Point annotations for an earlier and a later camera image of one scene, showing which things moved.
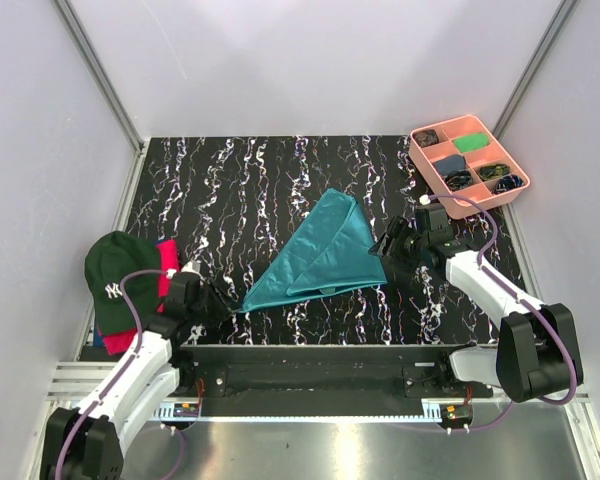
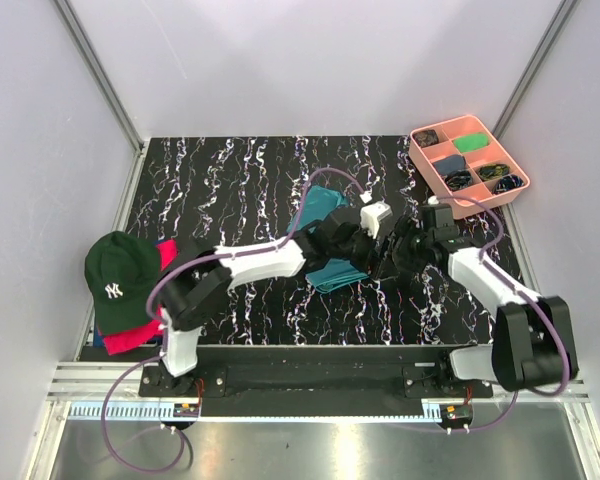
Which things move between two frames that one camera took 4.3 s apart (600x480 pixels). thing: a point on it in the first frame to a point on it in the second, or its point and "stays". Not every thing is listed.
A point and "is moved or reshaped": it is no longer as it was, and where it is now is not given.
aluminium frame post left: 99,70 stays
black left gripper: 223,304 to 370,256
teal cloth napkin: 333,253 is moved or reshaped
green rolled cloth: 471,142 stays
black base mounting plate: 322,379 stays
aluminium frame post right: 564,13 stays
